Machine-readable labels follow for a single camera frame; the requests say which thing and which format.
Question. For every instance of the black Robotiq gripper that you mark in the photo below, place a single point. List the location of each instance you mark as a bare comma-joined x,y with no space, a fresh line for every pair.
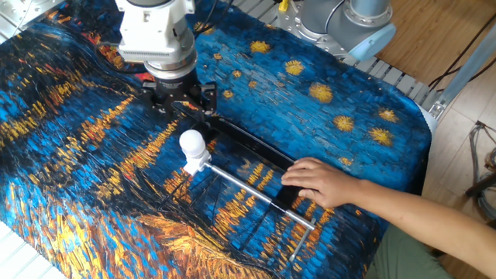
176,89

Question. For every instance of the white light bulb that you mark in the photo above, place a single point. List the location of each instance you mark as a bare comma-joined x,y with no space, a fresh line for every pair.
191,142

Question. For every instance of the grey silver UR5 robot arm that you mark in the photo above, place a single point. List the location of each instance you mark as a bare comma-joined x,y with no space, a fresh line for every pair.
348,23

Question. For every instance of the person's right forearm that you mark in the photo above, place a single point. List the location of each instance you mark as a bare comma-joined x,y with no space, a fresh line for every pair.
426,221

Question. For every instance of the person's right hand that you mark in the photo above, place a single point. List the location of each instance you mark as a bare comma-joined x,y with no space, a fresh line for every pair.
325,184

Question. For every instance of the white wrist mounted box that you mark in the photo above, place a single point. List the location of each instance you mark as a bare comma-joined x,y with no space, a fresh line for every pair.
155,31

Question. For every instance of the starry night painted tablecloth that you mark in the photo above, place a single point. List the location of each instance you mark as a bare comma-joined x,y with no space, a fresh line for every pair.
310,116

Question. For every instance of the yellow plastic clip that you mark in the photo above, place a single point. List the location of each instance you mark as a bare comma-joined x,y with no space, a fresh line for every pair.
283,4

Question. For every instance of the green trousers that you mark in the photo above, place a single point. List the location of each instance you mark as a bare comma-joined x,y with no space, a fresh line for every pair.
403,259

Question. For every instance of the dark furniture leg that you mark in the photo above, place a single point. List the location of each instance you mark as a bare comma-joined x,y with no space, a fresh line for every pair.
480,186

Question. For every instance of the aluminium frame post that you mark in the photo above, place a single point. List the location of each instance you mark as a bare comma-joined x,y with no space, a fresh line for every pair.
465,73

